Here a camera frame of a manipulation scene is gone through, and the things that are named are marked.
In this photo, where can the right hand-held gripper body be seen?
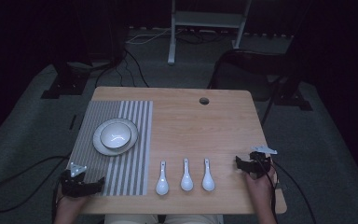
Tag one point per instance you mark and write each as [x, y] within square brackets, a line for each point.
[259, 165]

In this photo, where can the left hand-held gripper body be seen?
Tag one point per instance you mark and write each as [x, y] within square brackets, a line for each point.
[74, 186]

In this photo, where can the person's left hand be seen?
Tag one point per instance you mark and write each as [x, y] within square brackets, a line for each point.
[70, 205]

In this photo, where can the person's right hand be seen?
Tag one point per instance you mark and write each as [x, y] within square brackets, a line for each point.
[261, 191]

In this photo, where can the grey striped placemat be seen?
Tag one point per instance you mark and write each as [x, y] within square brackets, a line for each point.
[130, 174]

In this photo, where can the white ceramic spoon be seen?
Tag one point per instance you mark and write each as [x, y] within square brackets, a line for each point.
[186, 183]
[208, 183]
[162, 186]

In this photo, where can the white ceramic plate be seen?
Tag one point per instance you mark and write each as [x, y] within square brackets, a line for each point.
[97, 143]

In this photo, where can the white ceramic bowl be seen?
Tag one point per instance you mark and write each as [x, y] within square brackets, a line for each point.
[115, 135]

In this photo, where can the black stand base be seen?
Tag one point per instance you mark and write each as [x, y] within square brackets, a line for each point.
[63, 85]
[293, 101]

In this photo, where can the person's light trousers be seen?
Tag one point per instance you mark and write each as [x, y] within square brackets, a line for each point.
[164, 219]

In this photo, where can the white metal stand frame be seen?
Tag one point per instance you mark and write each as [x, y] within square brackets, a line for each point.
[205, 19]

